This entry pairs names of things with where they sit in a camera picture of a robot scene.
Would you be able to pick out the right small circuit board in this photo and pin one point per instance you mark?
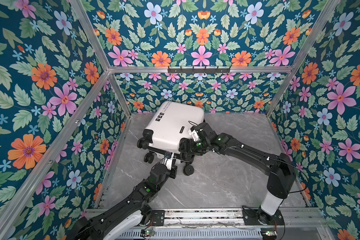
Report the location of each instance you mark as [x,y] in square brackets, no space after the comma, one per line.
[269,235]

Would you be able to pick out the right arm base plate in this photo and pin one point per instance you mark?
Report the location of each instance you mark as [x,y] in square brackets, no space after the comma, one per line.
[257,216]

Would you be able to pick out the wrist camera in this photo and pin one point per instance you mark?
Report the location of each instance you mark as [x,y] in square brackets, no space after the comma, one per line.
[168,159]
[195,133]

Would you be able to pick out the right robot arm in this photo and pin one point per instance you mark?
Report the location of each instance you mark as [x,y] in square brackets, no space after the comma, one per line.
[279,169]

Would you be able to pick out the black wall hook rack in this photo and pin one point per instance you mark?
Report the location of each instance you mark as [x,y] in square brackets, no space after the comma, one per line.
[196,70]

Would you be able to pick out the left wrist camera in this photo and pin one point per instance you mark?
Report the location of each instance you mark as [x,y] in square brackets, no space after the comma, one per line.
[168,159]

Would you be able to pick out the white slotted cable duct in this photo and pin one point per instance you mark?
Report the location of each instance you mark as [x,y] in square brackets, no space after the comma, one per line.
[193,234]

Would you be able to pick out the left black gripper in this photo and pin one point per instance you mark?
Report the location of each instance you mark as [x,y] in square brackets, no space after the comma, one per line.
[174,172]

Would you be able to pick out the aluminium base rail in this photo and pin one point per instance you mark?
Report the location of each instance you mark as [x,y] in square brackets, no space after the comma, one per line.
[294,217]

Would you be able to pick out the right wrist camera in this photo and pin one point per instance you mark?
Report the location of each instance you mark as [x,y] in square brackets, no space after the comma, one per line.
[195,133]

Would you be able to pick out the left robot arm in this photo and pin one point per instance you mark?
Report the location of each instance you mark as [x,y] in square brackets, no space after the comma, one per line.
[130,212]

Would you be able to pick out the small circuit board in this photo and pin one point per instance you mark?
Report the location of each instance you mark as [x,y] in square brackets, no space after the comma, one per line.
[269,235]
[147,233]

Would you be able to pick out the left small circuit board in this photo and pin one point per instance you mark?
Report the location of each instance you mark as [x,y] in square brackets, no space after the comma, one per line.
[147,233]

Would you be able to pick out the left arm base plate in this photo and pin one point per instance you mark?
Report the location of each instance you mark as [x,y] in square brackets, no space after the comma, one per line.
[155,218]

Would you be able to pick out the white hard-shell suitcase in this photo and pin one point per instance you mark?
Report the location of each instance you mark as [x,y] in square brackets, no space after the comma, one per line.
[168,126]

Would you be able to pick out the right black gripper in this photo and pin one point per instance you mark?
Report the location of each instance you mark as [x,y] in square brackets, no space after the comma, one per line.
[190,149]

